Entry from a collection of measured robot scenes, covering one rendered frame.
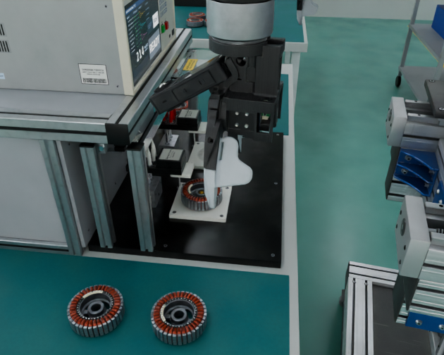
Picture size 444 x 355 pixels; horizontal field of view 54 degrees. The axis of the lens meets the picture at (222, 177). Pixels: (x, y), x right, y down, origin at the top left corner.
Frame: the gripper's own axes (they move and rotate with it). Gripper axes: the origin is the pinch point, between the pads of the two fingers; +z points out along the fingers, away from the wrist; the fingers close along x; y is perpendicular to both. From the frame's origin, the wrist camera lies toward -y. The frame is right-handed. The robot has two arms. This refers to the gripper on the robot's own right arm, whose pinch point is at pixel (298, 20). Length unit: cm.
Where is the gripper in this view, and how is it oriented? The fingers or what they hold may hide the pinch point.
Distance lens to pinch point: 143.3
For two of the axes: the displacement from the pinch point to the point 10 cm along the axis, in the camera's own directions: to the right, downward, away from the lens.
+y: 9.6, 1.5, -2.2
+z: 0.0, 8.3, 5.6
